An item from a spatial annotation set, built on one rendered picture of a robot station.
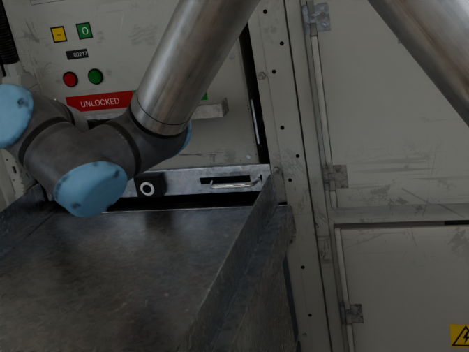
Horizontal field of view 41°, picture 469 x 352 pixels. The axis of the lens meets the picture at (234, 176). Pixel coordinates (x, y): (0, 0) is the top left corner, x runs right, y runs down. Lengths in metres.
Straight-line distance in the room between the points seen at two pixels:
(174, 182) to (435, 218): 0.54
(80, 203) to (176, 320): 0.25
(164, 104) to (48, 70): 0.60
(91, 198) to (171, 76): 0.19
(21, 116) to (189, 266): 0.41
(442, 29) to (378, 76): 0.72
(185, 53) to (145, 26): 0.51
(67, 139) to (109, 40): 0.49
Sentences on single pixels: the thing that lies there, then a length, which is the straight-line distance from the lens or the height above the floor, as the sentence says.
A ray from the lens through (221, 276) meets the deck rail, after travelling 0.96.
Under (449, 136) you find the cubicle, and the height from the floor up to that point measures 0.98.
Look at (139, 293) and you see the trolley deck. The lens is 1.08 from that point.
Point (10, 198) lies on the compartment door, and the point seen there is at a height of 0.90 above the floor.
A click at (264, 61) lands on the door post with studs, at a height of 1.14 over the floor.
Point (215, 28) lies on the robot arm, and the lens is 0.76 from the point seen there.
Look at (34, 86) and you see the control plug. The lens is 1.38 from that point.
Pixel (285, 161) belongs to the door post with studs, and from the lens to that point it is 1.25.
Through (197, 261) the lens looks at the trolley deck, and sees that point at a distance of 1.14.
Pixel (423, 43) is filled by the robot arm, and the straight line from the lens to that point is 0.44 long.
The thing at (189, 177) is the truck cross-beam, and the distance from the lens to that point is 1.35.
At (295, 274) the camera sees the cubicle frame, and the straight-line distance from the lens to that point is 1.36.
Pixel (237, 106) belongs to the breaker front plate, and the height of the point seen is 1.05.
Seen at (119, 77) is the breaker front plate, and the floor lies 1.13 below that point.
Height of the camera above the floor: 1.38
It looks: 21 degrees down
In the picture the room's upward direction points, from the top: 10 degrees counter-clockwise
